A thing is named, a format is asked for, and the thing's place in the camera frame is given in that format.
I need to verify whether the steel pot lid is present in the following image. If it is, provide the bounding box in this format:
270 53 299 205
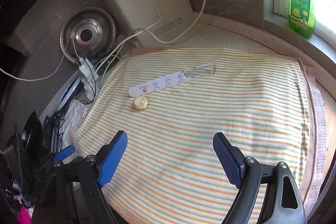
59 7 116 64

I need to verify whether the gloved left hand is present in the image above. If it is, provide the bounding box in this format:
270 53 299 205
16 207 34 224

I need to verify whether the green dish soap bottle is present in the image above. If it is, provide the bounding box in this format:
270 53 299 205
288 0 316 39

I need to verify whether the white plastic bag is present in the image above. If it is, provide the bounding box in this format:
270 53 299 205
60 100 88 147

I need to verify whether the white ring light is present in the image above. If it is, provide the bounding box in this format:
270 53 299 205
39 72 83 123

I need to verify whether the striped towel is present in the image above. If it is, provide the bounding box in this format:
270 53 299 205
74 48 310 223

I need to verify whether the white toothbrush package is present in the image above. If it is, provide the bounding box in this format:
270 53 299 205
128 63 216 98

